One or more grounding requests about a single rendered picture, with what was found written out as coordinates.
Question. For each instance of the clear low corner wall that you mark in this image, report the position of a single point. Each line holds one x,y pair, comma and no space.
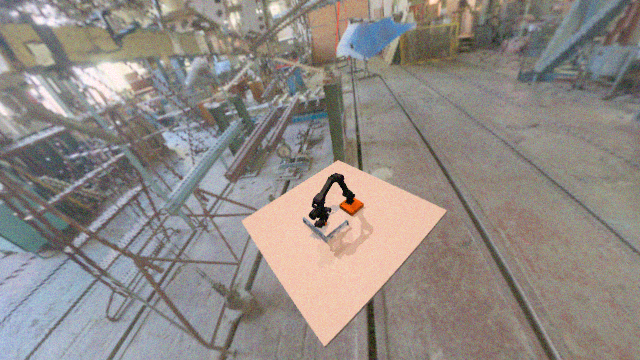
332,236

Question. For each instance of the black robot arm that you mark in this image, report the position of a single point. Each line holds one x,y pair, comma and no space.
320,198

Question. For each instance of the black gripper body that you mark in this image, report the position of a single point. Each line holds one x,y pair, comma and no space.
322,216

